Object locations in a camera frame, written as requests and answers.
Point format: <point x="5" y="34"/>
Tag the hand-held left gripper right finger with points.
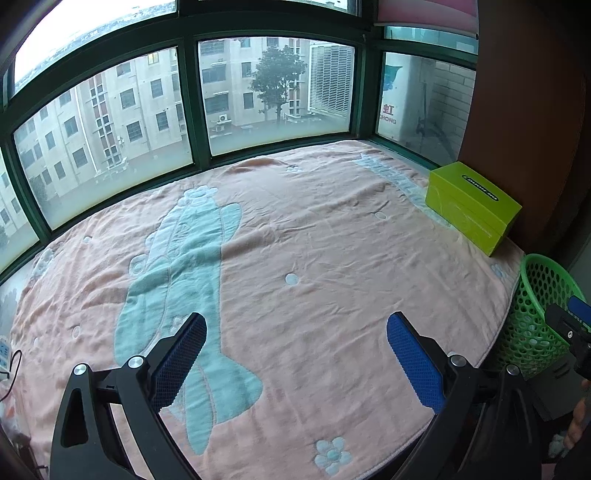
<point x="415" y="364"/>

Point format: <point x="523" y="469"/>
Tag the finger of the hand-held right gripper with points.
<point x="568" y="327"/>
<point x="581" y="307"/>

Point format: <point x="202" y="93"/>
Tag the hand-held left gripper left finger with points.
<point x="182" y="360"/>

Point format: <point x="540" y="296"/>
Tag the green plastic mesh basket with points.
<point x="526" y="323"/>

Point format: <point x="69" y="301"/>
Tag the person's right hand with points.
<point x="579" y="424"/>

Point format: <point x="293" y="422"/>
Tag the white blue cloth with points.
<point x="556" y="450"/>

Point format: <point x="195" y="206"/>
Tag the pink printed blanket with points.
<point x="300" y="323"/>

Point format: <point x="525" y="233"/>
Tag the green cardboard box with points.
<point x="461" y="203"/>

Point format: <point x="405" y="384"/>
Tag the white power strip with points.
<point x="4" y="353"/>

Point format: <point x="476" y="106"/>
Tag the brown wooden wardrobe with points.
<point x="517" y="115"/>

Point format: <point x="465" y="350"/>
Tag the white window sticker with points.
<point x="392" y="92"/>

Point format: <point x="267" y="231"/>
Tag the pink window blind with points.
<point x="429" y="9"/>

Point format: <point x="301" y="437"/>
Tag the green window frame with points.
<point x="191" y="115"/>

